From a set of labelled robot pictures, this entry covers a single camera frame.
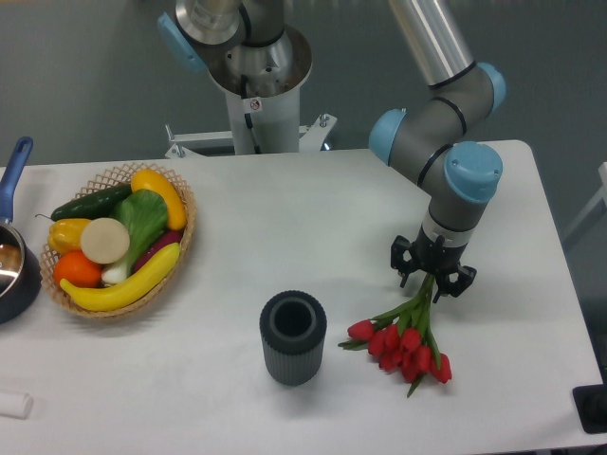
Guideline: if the green cucumber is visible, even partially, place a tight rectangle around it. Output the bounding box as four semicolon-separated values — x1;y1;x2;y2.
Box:
36;184;132;222

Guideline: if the yellow squash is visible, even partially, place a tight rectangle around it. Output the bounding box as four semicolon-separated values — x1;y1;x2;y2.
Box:
131;169;187;230

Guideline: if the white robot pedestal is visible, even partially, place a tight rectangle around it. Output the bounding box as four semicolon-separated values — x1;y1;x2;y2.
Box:
163;26;342;160

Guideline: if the red tulip bouquet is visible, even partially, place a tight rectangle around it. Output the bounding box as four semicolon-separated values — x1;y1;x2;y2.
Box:
339;274;452;396

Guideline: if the black device at edge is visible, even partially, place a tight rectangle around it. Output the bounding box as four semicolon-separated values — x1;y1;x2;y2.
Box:
572;384;606;434

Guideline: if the green bok choy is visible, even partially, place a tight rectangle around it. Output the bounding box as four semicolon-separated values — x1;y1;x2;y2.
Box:
101;190;168;286

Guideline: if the white cylinder object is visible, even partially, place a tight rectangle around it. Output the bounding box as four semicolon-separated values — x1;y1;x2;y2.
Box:
0;390;33;420

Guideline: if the orange fruit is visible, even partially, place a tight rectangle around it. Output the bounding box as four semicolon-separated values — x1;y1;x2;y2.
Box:
53;251;101;288

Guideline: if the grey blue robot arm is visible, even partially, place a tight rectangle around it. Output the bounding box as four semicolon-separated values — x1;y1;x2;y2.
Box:
157;1;506;297

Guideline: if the yellow banana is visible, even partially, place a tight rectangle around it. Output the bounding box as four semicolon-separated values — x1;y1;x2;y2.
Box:
60;243;181;312

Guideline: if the beige round disc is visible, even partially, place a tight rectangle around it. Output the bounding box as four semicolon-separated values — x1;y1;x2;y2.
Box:
80;218;130;264

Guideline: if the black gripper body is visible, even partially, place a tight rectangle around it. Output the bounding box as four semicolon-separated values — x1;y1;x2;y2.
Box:
410;227;469;278

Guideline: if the dark grey ribbed vase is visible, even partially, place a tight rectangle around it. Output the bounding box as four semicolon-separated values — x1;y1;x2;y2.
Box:
259;290;327;387

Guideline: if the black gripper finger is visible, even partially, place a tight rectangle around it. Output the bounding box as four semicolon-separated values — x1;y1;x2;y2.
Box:
390;235;417;288
432;264;477;303

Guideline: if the black cable on pedestal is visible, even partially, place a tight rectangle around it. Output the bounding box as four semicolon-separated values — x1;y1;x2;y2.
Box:
238;74;262;155

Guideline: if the purple eggplant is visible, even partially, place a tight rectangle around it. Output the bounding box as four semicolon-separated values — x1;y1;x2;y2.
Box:
132;230;182;273

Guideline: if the yellow bell pepper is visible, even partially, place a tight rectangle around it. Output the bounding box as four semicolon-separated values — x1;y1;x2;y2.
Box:
47;218;91;255

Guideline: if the white frame at right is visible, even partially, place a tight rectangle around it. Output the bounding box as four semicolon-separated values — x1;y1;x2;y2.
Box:
563;162;606;244

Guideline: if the blue handled saucepan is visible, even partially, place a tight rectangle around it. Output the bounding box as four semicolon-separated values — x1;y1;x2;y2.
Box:
1;136;41;324

